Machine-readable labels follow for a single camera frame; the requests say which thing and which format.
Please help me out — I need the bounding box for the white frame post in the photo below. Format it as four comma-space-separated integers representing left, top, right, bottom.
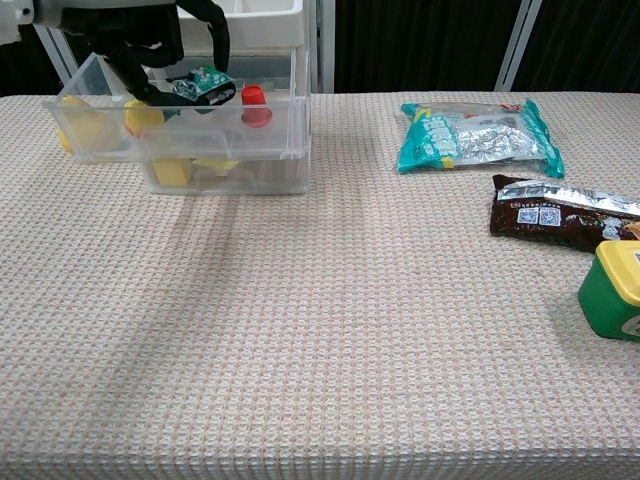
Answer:
493, 0, 544, 93
32, 23, 81, 89
301, 0, 336, 95

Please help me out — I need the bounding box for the small green candy packet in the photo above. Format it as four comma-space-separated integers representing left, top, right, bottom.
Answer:
169, 67, 234, 102

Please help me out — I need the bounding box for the red capped small bottle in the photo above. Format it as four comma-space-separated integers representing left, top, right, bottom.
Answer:
240, 84, 274, 129

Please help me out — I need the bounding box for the beige waffle tablecloth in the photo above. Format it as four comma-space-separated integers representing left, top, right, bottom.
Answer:
0, 90, 640, 480

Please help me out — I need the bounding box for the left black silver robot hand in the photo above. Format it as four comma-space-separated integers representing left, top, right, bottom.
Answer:
32, 0, 237, 109

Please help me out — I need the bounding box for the brown snack bag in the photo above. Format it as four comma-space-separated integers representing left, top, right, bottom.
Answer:
488, 173, 640, 256

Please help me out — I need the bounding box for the white plastic drawer unit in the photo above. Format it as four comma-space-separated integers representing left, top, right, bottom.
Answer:
140, 0, 314, 196

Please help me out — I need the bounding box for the yellow rubber duck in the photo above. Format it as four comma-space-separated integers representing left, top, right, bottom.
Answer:
123, 99, 167, 139

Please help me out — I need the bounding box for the teal silver snack bag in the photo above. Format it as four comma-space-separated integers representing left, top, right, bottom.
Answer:
396, 98, 567, 180

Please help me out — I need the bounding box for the green tub yellow lid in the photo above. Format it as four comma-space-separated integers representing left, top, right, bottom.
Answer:
577, 239, 640, 344

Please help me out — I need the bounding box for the black curtain panel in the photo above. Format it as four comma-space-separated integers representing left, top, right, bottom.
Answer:
333, 0, 525, 94
63, 27, 101, 79
0, 42, 65, 98
513, 0, 640, 94

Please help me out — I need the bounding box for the flat yellow piece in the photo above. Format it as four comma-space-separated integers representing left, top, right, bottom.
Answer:
192, 157, 242, 172

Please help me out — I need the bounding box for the clear plastic drawer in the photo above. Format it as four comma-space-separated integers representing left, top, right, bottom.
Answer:
42, 49, 302, 164
143, 154, 308, 194

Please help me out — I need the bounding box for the yellow plastic block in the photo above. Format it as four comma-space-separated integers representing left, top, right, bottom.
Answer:
151, 158, 196, 188

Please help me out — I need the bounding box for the yellow pear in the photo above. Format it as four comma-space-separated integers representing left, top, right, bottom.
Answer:
57, 95, 127, 154

